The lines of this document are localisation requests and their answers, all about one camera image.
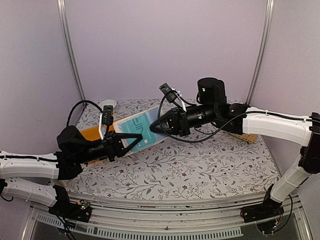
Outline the teal VIP credit card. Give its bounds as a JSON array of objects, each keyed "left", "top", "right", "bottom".
[{"left": 118, "top": 114, "right": 166, "bottom": 152}]

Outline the left aluminium frame post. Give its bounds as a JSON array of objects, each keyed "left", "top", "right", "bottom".
[{"left": 57, "top": 0, "right": 86, "bottom": 100}]

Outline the aluminium frame post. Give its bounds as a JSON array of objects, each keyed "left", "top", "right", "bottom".
[
  {"left": 57, "top": 0, "right": 86, "bottom": 100},
  {"left": 245, "top": 0, "right": 275, "bottom": 105}
]

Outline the right aluminium frame post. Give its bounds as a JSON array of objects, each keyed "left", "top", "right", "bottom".
[{"left": 245, "top": 0, "right": 275, "bottom": 105}]

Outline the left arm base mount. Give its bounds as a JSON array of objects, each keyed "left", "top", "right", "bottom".
[{"left": 48, "top": 200, "right": 92, "bottom": 223}]

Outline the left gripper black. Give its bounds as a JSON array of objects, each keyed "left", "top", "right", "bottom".
[{"left": 75, "top": 130, "right": 143, "bottom": 165}]

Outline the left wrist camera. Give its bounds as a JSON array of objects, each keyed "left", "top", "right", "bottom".
[{"left": 98, "top": 105, "right": 114, "bottom": 140}]

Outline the black cable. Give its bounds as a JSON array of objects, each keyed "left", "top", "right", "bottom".
[
  {"left": 66, "top": 99, "right": 105, "bottom": 126},
  {"left": 157, "top": 93, "right": 320, "bottom": 143}
]

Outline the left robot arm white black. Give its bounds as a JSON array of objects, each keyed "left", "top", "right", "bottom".
[{"left": 0, "top": 125, "right": 143, "bottom": 217}]

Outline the front aluminium rail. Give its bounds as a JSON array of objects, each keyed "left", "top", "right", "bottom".
[{"left": 22, "top": 193, "right": 313, "bottom": 240}]

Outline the left black cable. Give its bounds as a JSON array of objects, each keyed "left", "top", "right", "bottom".
[{"left": 66, "top": 99, "right": 105, "bottom": 126}]

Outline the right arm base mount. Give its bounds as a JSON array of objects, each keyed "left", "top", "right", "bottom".
[{"left": 240, "top": 200, "right": 284, "bottom": 223}]

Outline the white ceramic bowl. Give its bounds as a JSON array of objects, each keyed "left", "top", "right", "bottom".
[{"left": 98, "top": 99, "right": 117, "bottom": 109}]

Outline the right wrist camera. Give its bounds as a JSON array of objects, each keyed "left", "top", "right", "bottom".
[{"left": 159, "top": 83, "right": 187, "bottom": 112}]

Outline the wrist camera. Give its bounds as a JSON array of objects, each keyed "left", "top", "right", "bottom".
[
  {"left": 98, "top": 105, "right": 114, "bottom": 140},
  {"left": 159, "top": 83, "right": 187, "bottom": 112}
]

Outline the right black cable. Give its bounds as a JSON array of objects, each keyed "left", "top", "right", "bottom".
[{"left": 157, "top": 93, "right": 320, "bottom": 143}]

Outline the beige card holder wallet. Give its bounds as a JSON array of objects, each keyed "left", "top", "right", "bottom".
[{"left": 113, "top": 106, "right": 168, "bottom": 156}]

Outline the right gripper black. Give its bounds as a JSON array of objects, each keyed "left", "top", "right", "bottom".
[{"left": 150, "top": 103, "right": 218, "bottom": 136}]

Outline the woven bamboo tray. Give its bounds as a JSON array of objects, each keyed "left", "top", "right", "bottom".
[{"left": 232, "top": 133, "right": 258, "bottom": 144}]

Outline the yellow left storage bin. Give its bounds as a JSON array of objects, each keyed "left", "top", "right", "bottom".
[{"left": 80, "top": 126, "right": 101, "bottom": 141}]

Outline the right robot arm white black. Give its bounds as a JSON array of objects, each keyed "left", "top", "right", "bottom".
[{"left": 149, "top": 77, "right": 320, "bottom": 218}]

